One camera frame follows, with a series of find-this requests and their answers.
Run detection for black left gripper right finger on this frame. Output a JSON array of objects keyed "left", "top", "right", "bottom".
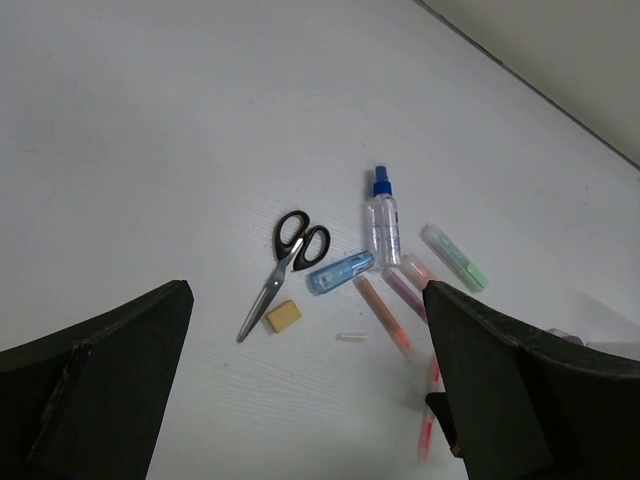
[{"left": 423, "top": 281, "right": 639, "bottom": 479}]

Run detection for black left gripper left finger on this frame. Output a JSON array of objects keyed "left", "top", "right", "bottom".
[{"left": 1, "top": 280, "right": 194, "bottom": 479}]

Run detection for red slim highlighter pen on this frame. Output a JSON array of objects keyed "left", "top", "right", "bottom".
[{"left": 417, "top": 352, "right": 442, "bottom": 464}]

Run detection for brown orange slim pen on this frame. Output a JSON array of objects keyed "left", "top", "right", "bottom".
[{"left": 353, "top": 276, "right": 412, "bottom": 362}]

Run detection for purple highlighter pen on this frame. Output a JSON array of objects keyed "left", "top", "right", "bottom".
[{"left": 382, "top": 269, "right": 428, "bottom": 323}]

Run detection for small clear pen cap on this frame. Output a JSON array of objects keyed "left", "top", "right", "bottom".
[{"left": 336, "top": 333, "right": 368, "bottom": 343}]

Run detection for yellow eraser block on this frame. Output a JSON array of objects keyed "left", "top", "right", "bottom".
[{"left": 266, "top": 300, "right": 302, "bottom": 334}]

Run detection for clear spray bottle blue cap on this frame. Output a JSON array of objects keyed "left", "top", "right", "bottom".
[{"left": 367, "top": 165, "right": 402, "bottom": 269}]

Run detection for blue correction tape dispenser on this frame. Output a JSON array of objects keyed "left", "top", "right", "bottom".
[{"left": 309, "top": 250, "right": 375, "bottom": 295}]

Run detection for black handled scissors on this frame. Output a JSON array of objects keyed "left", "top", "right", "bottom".
[{"left": 236, "top": 209, "right": 331, "bottom": 343}]

